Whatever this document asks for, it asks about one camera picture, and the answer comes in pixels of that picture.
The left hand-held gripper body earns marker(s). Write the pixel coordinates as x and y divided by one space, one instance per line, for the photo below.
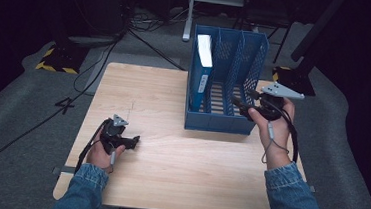
111 133

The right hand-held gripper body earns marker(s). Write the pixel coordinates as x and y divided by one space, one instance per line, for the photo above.
270 106

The blue plastic file rack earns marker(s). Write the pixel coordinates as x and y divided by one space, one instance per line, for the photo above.
220 123

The blue book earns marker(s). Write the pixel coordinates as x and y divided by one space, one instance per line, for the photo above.
202 72

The person's left hand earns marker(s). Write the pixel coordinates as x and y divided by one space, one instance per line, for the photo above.
100 156

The person's right hand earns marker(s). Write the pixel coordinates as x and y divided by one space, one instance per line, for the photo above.
277 145

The black yellow striped stand base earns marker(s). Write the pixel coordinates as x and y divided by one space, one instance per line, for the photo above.
60 59
294 83

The black chair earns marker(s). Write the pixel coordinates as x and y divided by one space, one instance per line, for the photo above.
264 15

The black slanted pole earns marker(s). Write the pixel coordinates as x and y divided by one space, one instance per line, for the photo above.
316 28

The black computer tower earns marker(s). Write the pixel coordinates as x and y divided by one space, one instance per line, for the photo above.
94 7

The grey metal table bracket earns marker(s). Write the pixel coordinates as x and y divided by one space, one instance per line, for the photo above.
312 188
64 170

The white desk frame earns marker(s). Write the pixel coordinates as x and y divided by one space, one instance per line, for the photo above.
188 21

